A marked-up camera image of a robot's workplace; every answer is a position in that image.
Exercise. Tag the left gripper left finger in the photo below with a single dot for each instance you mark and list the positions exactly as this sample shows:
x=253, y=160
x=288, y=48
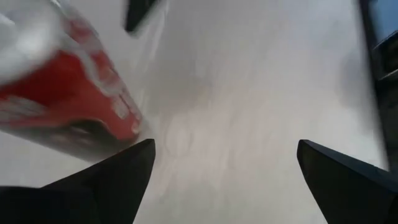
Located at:
x=102, y=186

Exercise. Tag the red cola can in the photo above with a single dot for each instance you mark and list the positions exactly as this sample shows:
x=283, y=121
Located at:
x=62, y=81

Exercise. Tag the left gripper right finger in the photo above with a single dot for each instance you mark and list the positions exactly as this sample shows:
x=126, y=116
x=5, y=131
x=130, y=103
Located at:
x=351, y=189

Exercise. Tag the computer monitor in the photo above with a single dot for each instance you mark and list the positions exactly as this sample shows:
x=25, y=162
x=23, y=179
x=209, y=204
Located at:
x=387, y=17

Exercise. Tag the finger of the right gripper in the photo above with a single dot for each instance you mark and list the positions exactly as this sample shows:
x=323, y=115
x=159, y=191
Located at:
x=138, y=14

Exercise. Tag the black aluminium table frame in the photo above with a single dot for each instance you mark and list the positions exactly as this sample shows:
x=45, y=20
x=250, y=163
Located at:
x=387, y=105

